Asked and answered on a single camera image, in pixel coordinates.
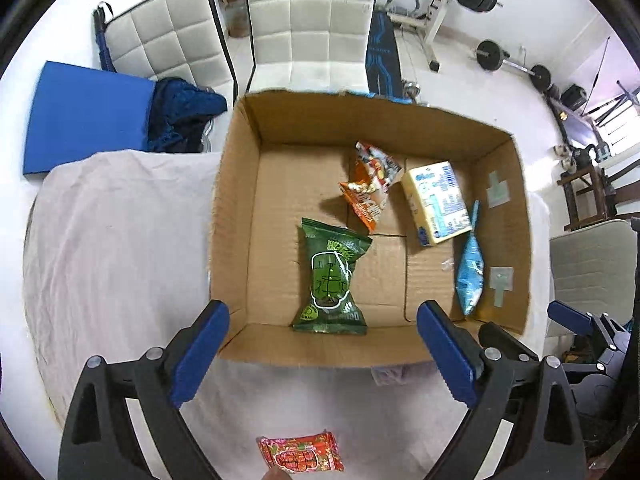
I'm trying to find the small wooden stool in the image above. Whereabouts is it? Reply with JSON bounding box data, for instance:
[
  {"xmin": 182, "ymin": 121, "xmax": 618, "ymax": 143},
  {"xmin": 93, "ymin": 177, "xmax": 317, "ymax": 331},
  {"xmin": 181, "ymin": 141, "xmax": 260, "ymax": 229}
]
[{"xmin": 216, "ymin": 0, "xmax": 249, "ymax": 39}]

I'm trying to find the light blue snack packet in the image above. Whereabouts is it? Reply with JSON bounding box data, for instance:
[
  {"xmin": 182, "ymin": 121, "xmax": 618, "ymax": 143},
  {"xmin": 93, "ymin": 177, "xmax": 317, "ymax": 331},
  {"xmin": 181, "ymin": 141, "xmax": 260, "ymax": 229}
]
[{"xmin": 455, "ymin": 200, "xmax": 485, "ymax": 316}]

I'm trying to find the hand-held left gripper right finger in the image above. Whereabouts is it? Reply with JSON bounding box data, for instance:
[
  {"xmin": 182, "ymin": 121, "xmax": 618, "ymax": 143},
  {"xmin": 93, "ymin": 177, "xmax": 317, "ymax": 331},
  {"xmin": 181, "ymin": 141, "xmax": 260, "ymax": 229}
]
[{"xmin": 416, "ymin": 301, "xmax": 587, "ymax": 480}]

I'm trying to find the yellow blue tissue pack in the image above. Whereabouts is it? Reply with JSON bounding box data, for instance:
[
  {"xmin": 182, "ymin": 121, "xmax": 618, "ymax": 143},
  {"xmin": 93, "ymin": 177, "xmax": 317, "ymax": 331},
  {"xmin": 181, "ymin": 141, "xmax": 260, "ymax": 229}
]
[{"xmin": 401, "ymin": 161, "xmax": 474, "ymax": 247}]

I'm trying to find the white quilted chair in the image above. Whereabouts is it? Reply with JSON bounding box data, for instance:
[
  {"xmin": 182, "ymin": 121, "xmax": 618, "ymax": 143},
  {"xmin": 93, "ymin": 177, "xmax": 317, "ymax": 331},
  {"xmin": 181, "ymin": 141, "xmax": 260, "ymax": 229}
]
[
  {"xmin": 242, "ymin": 0, "xmax": 382, "ymax": 95},
  {"xmin": 94, "ymin": 0, "xmax": 239, "ymax": 107},
  {"xmin": 545, "ymin": 220, "xmax": 639, "ymax": 339}
]

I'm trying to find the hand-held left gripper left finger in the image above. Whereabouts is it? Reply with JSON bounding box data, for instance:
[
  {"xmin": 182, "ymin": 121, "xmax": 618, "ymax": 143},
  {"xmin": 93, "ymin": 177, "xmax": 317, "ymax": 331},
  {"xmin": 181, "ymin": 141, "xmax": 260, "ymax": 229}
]
[{"xmin": 57, "ymin": 300, "xmax": 231, "ymax": 480}]

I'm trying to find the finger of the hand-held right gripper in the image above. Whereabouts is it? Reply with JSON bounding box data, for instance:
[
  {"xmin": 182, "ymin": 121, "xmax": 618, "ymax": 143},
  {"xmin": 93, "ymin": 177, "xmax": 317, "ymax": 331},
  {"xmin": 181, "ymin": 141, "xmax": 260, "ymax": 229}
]
[{"xmin": 547, "ymin": 301, "xmax": 601, "ymax": 342}]

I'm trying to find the red orange snack packet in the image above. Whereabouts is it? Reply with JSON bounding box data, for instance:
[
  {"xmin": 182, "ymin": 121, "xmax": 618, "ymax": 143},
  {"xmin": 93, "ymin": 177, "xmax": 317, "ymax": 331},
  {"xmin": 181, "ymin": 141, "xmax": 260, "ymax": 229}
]
[{"xmin": 257, "ymin": 430, "xmax": 346, "ymax": 474}]

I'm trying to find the blue foam mat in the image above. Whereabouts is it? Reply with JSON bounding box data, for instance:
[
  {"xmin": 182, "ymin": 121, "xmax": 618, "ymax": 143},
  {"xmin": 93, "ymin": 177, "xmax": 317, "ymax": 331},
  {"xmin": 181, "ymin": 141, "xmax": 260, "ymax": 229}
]
[{"xmin": 22, "ymin": 61, "xmax": 157, "ymax": 177}]

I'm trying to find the blue strap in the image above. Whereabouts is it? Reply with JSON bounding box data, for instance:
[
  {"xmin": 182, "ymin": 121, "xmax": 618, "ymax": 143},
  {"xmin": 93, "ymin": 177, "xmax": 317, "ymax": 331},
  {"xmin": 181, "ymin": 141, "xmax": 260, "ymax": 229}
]
[{"xmin": 92, "ymin": 2, "xmax": 117, "ymax": 74}]

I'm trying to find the green snack packet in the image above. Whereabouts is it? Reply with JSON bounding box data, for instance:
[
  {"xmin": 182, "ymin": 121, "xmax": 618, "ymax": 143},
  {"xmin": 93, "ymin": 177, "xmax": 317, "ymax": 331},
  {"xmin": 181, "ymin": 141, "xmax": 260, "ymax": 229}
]
[{"xmin": 292, "ymin": 217, "xmax": 374, "ymax": 336}]

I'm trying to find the dark wooden rack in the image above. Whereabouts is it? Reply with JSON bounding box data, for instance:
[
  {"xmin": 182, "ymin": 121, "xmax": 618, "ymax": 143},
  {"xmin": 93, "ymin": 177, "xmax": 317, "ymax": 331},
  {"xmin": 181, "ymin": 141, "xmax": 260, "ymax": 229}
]
[{"xmin": 556, "ymin": 157, "xmax": 622, "ymax": 232}]

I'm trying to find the orange white snack packet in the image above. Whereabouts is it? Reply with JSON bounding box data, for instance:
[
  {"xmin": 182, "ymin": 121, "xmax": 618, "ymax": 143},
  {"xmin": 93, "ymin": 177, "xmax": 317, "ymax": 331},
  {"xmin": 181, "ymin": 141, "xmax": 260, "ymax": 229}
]
[{"xmin": 337, "ymin": 141, "xmax": 405, "ymax": 234}]

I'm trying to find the black plate barbell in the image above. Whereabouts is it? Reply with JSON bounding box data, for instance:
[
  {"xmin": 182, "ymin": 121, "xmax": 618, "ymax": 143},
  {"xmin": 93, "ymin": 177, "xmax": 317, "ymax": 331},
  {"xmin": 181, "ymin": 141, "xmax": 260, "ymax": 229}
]
[{"xmin": 474, "ymin": 40, "xmax": 554, "ymax": 94}]

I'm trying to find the dark blue knitted cloth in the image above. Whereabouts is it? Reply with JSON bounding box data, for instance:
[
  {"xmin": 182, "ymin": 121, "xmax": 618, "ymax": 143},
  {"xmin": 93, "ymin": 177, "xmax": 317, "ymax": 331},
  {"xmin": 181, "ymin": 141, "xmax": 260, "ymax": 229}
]
[{"xmin": 147, "ymin": 77, "xmax": 229, "ymax": 154}]

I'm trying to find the brown cardboard box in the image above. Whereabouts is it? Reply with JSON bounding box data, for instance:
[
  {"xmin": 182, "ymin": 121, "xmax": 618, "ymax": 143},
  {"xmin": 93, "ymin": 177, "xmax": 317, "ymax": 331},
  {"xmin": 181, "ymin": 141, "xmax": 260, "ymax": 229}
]
[{"xmin": 207, "ymin": 91, "xmax": 532, "ymax": 370}]

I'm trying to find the white barbell rack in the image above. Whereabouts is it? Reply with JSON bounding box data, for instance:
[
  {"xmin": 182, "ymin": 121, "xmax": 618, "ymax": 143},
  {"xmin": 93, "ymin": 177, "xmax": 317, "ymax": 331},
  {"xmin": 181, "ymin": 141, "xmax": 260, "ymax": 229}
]
[{"xmin": 380, "ymin": 0, "xmax": 503, "ymax": 74}]

